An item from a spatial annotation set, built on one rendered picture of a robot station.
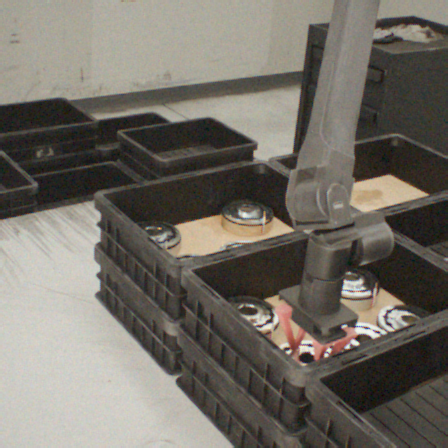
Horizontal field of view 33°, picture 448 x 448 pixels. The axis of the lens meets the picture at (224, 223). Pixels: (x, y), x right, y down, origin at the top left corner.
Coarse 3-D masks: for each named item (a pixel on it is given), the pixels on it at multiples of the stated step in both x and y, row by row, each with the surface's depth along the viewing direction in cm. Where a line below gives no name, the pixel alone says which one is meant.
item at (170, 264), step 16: (256, 160) 160; (176, 176) 149; (192, 176) 150; (288, 176) 154; (112, 192) 141; (96, 208) 139; (112, 208) 135; (128, 224) 130; (144, 240) 126; (272, 240) 129; (160, 256) 122; (208, 256) 123; (176, 272) 120
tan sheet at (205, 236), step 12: (216, 216) 158; (180, 228) 152; (192, 228) 152; (204, 228) 153; (216, 228) 153; (276, 228) 155; (288, 228) 156; (192, 240) 148; (204, 240) 148; (216, 240) 149; (228, 240) 149; (240, 240) 149; (252, 240) 150; (180, 252) 143; (192, 252) 144; (204, 252) 144
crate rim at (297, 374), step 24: (288, 240) 130; (192, 264) 120; (216, 264) 121; (432, 264) 127; (192, 288) 116; (216, 312) 111; (240, 336) 107; (264, 336) 104; (384, 336) 107; (288, 360) 100; (336, 360) 101
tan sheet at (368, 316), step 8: (384, 296) 135; (392, 296) 136; (272, 304) 130; (280, 304) 130; (376, 304) 133; (384, 304) 133; (392, 304) 133; (360, 312) 130; (368, 312) 130; (376, 312) 130; (360, 320) 128; (368, 320) 128; (280, 328) 124; (296, 328) 124; (280, 336) 122; (296, 336) 122; (280, 344) 120
